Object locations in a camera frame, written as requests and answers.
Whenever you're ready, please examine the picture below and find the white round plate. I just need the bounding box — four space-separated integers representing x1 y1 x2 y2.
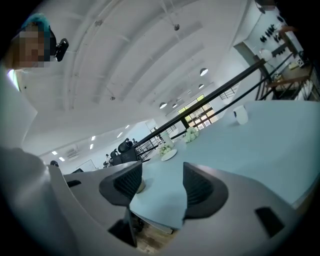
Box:
160 148 178 161

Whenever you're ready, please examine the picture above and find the brown wooden side table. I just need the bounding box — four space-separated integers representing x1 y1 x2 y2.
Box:
264 62 318 101

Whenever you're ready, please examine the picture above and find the small white cup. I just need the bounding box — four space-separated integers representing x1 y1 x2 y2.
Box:
232 104 249 125

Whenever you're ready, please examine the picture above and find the white globe lamp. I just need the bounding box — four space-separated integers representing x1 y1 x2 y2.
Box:
259 49 273 61

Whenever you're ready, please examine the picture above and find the black-framed window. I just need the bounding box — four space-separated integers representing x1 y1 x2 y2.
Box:
177 96 219 130

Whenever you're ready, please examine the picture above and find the black head-mounted camera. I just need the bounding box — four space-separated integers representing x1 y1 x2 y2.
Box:
54 38 70 63

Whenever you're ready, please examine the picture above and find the group of ceiling panel lights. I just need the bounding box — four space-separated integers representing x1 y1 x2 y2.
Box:
51 124 131 162

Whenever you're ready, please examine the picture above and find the light blue table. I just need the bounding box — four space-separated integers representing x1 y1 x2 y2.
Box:
134 58 301 161

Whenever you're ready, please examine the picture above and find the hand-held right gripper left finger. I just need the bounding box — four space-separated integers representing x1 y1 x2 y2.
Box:
53 161 144 253

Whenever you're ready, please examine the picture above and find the white flower bouquet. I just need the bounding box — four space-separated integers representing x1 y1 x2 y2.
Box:
184 126 200 143
158 142 175 155

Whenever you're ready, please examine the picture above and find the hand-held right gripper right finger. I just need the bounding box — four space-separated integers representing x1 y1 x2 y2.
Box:
172 161 305 255

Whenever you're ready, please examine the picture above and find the group of black wall-hung objects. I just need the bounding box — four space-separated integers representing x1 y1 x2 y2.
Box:
259 14 287 43

